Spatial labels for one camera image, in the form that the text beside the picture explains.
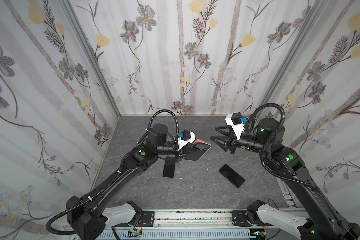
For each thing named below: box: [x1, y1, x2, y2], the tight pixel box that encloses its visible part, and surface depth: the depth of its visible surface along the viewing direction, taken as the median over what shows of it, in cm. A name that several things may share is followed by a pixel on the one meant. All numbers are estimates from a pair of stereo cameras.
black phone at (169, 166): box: [162, 156, 176, 178], surface depth 92 cm
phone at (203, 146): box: [184, 139, 212, 161], surface depth 62 cm
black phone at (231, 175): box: [219, 164, 245, 188], surface depth 92 cm
